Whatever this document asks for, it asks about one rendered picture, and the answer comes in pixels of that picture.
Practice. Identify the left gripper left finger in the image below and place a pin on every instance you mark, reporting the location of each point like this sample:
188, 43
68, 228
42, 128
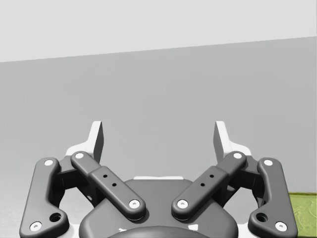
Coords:
112, 184

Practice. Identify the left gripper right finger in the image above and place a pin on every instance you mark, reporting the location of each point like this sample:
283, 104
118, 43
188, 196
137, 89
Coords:
205, 183

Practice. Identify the green and blue rectangular can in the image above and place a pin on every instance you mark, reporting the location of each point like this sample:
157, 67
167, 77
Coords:
305, 213

